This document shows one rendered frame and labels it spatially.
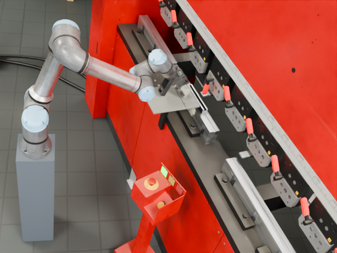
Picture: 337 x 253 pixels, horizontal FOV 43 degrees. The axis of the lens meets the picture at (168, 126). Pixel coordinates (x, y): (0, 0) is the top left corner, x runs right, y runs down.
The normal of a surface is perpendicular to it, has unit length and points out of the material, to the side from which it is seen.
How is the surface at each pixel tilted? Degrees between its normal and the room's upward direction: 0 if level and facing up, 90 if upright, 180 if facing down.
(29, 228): 90
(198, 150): 0
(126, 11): 90
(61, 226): 0
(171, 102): 0
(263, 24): 90
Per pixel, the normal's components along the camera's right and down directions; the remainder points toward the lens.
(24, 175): 0.16, 0.73
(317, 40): -0.90, 0.15
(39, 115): 0.22, -0.59
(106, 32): 0.38, 0.72
